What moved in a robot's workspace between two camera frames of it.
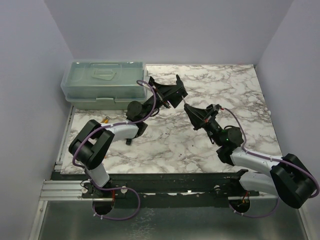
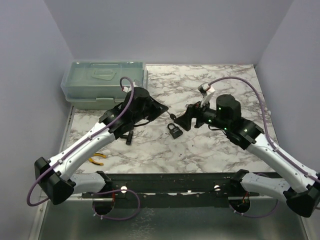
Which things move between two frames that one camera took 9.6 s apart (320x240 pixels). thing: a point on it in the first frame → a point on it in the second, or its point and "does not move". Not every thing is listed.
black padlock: (180, 83) → (176, 132)
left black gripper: (167, 92) → (158, 109)
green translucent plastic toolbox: (103, 84) does not move
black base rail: (164, 190) does not move
